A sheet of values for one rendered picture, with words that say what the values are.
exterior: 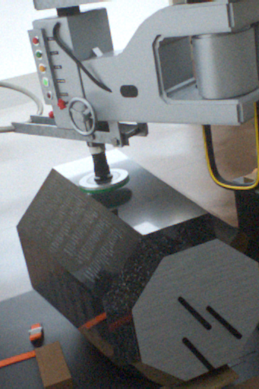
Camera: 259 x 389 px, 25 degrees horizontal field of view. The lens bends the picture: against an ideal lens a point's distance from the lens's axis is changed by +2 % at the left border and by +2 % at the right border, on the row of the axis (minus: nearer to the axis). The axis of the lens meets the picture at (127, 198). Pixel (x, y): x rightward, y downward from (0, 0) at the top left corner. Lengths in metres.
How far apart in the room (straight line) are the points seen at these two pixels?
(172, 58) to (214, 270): 0.74
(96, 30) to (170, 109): 0.49
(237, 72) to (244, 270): 0.72
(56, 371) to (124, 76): 1.35
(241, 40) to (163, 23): 0.25
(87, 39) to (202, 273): 0.95
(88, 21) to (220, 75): 0.63
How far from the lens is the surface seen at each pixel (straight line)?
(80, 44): 2.23
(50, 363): 2.79
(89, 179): 2.48
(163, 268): 1.99
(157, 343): 2.11
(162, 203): 2.23
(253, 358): 2.80
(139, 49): 2.00
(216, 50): 1.84
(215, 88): 1.87
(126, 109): 2.11
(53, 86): 2.31
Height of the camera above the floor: 1.72
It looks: 21 degrees down
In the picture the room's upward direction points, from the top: 11 degrees counter-clockwise
